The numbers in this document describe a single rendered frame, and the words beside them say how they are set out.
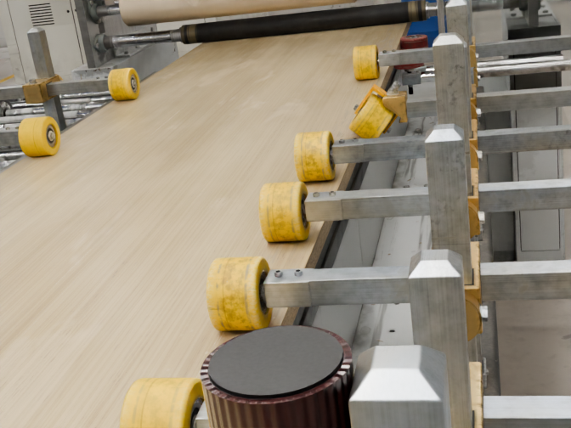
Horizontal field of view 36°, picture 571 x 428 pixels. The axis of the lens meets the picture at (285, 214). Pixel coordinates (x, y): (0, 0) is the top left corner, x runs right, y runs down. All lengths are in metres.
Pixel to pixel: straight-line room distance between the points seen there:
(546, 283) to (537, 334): 1.88
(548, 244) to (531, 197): 1.95
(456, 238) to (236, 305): 0.24
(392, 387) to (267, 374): 0.05
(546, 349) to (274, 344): 2.36
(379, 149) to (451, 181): 0.57
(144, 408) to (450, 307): 0.27
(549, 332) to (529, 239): 0.41
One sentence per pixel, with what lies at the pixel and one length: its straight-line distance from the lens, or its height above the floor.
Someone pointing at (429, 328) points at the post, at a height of 1.06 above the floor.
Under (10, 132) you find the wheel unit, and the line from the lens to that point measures 1.88.
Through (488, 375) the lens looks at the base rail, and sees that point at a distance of 1.23.
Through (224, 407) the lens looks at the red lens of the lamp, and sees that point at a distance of 0.33.
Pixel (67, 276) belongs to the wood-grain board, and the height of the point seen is 0.90.
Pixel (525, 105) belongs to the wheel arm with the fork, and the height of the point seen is 0.94.
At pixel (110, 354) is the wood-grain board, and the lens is 0.98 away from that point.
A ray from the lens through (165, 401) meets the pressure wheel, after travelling 0.72.
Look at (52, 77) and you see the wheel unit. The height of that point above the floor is 0.97.
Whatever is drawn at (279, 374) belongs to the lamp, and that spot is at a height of 1.17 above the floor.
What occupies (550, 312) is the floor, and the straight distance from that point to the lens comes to 2.91.
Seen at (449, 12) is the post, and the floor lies 1.12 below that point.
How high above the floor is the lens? 1.34
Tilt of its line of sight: 20 degrees down
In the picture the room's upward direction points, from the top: 8 degrees counter-clockwise
